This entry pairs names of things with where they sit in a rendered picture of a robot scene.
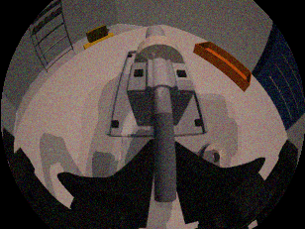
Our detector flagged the orange shallow tray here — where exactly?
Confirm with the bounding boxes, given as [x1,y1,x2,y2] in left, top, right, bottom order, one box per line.
[193,42,252,91]

